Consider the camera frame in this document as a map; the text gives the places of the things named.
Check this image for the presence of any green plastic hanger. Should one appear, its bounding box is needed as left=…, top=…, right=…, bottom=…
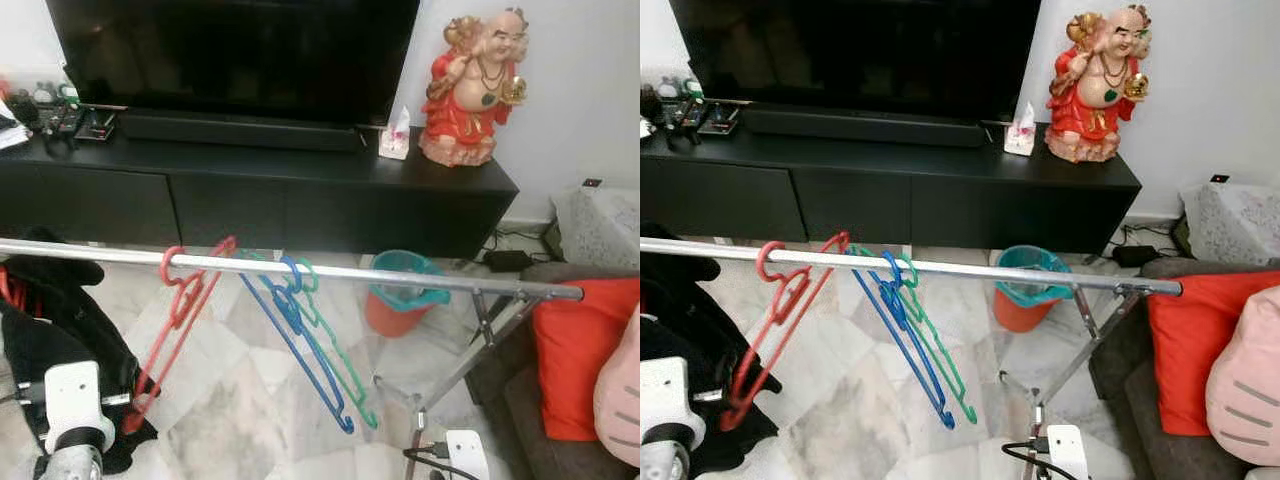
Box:
left=240, top=250, right=381, bottom=431
left=850, top=245, right=979, bottom=426

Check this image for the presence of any white lace covered side table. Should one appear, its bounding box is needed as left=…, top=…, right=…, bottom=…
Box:
left=1178, top=182, right=1280, bottom=266
left=548, top=185, right=641, bottom=269

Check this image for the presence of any black tee green print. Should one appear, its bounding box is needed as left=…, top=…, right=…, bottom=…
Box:
left=640, top=222, right=783, bottom=476
left=0, top=228, right=159, bottom=476

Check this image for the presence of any red cushion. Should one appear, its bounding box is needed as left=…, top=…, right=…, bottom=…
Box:
left=1148, top=270, right=1280, bottom=438
left=532, top=278, right=641, bottom=443

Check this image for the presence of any black remote control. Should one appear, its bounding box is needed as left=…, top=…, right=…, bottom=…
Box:
left=45, top=105, right=86, bottom=141
left=672, top=100, right=711, bottom=136

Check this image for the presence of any small black box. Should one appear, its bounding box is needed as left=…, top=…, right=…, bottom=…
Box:
left=700, top=105, right=743, bottom=138
left=75, top=110, right=118, bottom=143

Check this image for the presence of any pink cat face pillow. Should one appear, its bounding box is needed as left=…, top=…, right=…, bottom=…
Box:
left=593, top=305, right=641, bottom=469
left=1205, top=285, right=1280, bottom=468

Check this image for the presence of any red laughing Buddha statue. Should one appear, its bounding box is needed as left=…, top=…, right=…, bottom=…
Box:
left=418, top=8, right=529, bottom=168
left=1045, top=5, right=1153, bottom=164

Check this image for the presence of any dark grey fabric sofa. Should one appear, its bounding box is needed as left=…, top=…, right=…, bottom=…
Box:
left=465, top=262, right=641, bottom=480
left=1088, top=258, right=1280, bottom=480

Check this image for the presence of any black soundbar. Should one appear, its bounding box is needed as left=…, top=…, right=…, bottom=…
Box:
left=742, top=103, right=986, bottom=148
left=118, top=108, right=363, bottom=153

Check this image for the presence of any orange bin teal liner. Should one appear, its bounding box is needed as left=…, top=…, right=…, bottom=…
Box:
left=993, top=245, right=1076, bottom=333
left=363, top=250, right=451, bottom=339

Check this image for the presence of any white tissue pack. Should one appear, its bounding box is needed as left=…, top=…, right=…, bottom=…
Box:
left=378, top=103, right=413, bottom=161
left=1003, top=100, right=1038, bottom=156

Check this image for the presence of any black flat screen television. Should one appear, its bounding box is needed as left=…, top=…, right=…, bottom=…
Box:
left=45, top=0, right=421, bottom=126
left=668, top=0, right=1043, bottom=121

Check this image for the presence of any black television cabinet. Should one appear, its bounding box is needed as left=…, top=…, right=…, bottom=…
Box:
left=0, top=120, right=519, bottom=261
left=640, top=118, right=1143, bottom=256

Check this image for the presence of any white paper stack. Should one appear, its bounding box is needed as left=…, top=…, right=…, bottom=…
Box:
left=0, top=95, right=31, bottom=151

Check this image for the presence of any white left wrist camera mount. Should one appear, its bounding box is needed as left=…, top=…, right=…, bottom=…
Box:
left=43, top=360, right=116, bottom=453
left=640, top=357, right=706, bottom=448

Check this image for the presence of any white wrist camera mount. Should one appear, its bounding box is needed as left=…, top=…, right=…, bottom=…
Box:
left=43, top=360, right=116, bottom=453
left=640, top=357, right=706, bottom=448
left=445, top=430, right=491, bottom=480
left=1045, top=425, right=1089, bottom=480

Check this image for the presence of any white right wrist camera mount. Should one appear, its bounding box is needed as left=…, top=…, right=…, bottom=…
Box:
left=1045, top=425, right=1089, bottom=480
left=445, top=430, right=491, bottom=480

